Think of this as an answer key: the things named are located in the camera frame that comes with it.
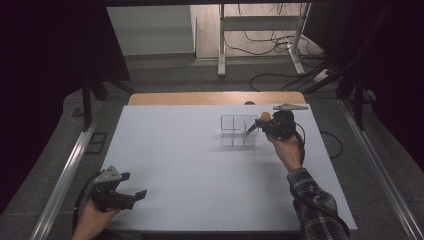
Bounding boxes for black-handled makeup brush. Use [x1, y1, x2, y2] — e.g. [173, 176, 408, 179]
[245, 111, 273, 136]

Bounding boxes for white desk frame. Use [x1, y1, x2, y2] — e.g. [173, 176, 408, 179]
[217, 2, 313, 78]

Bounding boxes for dark floor socket plate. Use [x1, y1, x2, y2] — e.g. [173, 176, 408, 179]
[84, 131, 109, 156]

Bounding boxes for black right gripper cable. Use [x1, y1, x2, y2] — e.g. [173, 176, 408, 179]
[293, 121, 307, 166]

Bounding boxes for person's left hand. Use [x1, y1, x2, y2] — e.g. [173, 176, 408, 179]
[70, 199, 122, 240]

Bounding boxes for white cabinet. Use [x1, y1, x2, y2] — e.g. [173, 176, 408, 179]
[106, 4, 198, 57]

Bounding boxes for tangled black floor cables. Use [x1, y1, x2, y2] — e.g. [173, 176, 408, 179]
[222, 3, 325, 58]

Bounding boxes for white power strip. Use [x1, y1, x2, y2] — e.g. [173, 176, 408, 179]
[313, 68, 331, 84]

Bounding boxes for long black floor cable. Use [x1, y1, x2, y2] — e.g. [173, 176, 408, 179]
[249, 66, 332, 93]

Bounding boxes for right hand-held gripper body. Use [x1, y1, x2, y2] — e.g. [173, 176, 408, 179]
[264, 103, 310, 140]

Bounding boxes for aluminium rail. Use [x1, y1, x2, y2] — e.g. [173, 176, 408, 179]
[31, 99, 106, 240]
[337, 99, 424, 240]

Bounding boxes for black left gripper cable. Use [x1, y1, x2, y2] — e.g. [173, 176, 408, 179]
[71, 170, 103, 233]

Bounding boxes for clear acrylic organizer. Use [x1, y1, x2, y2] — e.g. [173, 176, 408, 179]
[219, 114, 260, 148]

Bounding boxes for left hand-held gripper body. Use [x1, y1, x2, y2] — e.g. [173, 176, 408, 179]
[90, 165, 137, 212]

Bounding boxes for black metal stand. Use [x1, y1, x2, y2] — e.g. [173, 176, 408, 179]
[81, 76, 138, 133]
[334, 66, 368, 131]

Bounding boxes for dark curtain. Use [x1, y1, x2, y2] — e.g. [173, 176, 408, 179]
[0, 0, 131, 214]
[303, 0, 424, 171]

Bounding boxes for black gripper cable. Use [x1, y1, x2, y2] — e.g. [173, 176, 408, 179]
[293, 121, 307, 166]
[71, 170, 103, 233]

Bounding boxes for person's right hand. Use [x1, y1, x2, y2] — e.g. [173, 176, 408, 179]
[266, 131, 304, 173]

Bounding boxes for white table mat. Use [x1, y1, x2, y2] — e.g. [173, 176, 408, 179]
[99, 103, 358, 233]

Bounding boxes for looped black floor cable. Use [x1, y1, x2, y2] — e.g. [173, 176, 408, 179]
[319, 130, 344, 160]

